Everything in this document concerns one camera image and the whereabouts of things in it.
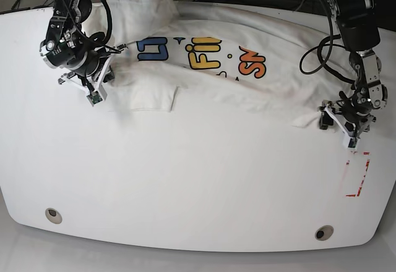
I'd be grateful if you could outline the red tape rectangle marking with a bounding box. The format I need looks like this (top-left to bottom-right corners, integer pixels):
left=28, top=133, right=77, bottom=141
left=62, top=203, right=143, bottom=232
left=343, top=151, right=371, bottom=198

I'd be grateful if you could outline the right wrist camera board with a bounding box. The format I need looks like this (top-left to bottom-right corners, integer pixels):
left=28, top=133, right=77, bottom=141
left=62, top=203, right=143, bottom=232
left=86, top=91, right=107, bottom=106

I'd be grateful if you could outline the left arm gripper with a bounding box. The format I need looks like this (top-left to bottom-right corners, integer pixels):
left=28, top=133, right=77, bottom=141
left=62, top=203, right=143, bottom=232
left=318, top=100, right=376, bottom=139

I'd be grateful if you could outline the right table cable grommet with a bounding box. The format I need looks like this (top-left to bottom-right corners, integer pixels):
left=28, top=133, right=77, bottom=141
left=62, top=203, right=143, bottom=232
left=315, top=225, right=334, bottom=241

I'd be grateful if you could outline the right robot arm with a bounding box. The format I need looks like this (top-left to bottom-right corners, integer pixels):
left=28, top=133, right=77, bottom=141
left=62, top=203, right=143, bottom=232
left=40, top=0, right=127, bottom=105

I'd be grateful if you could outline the table cable grommet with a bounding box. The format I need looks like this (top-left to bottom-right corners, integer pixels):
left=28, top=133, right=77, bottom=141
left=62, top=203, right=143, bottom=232
left=45, top=208, right=62, bottom=224
left=315, top=225, right=334, bottom=241

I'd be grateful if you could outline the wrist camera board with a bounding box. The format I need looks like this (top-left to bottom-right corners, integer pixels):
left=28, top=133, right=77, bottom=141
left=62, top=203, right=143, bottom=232
left=342, top=135, right=360, bottom=151
left=86, top=91, right=107, bottom=106

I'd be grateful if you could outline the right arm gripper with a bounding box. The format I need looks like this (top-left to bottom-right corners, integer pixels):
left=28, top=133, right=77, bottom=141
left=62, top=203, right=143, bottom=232
left=56, top=46, right=117, bottom=96

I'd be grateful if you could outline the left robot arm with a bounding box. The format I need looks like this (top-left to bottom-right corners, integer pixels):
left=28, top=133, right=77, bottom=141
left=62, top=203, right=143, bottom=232
left=319, top=0, right=388, bottom=149

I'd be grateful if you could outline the white printed t-shirt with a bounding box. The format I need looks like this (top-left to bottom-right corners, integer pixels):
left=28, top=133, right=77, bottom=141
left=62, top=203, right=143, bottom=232
left=79, top=0, right=359, bottom=129

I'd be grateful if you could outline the left table cable grommet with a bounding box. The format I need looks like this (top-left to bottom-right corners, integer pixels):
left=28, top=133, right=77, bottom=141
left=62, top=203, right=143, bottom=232
left=45, top=208, right=62, bottom=224

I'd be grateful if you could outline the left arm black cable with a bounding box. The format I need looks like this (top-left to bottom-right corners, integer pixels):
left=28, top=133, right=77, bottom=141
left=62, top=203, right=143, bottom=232
left=298, top=33, right=356, bottom=84

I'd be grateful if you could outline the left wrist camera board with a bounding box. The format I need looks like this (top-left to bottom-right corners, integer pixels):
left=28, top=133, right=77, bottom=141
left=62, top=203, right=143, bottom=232
left=342, top=135, right=360, bottom=151

